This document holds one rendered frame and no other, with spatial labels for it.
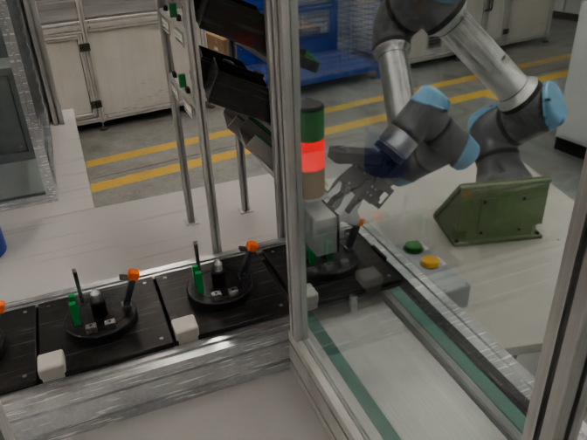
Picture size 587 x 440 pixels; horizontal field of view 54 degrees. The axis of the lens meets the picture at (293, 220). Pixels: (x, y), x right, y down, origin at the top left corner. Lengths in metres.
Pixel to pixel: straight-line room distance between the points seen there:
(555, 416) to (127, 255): 1.31
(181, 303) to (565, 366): 0.89
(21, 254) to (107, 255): 0.24
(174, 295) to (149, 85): 4.16
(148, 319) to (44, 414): 0.25
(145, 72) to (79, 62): 0.54
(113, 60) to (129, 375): 4.27
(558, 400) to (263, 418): 0.72
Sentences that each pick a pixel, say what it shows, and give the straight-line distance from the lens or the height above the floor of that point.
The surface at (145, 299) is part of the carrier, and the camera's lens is 1.28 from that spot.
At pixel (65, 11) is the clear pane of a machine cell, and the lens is 5.08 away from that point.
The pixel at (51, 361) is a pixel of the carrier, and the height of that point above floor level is 0.99.
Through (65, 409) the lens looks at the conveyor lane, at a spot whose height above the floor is 0.93.
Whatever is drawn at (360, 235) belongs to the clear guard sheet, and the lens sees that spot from 0.76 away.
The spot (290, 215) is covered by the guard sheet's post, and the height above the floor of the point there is 1.23.
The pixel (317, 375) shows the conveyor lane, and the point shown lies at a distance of 1.06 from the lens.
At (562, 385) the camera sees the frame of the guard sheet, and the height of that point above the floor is 1.37.
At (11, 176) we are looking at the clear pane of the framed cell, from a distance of 2.02.
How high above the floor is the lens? 1.70
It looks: 29 degrees down
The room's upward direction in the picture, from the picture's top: 2 degrees counter-clockwise
